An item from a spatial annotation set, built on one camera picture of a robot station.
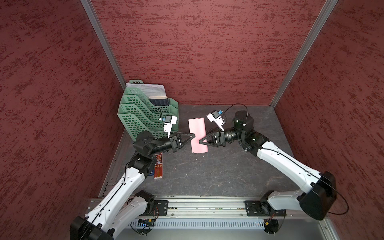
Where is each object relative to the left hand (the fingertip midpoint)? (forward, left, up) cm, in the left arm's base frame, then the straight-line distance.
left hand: (193, 139), depth 61 cm
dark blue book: (+44, +26, -21) cm, 55 cm away
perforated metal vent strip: (-26, -8, -35) cm, 44 cm away
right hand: (-2, -3, -2) cm, 4 cm away
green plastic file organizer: (+28, +37, -17) cm, 49 cm away
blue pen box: (-3, +25, -34) cm, 42 cm away
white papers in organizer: (+44, +30, -10) cm, 54 cm away
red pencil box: (+1, +22, -33) cm, 40 cm away
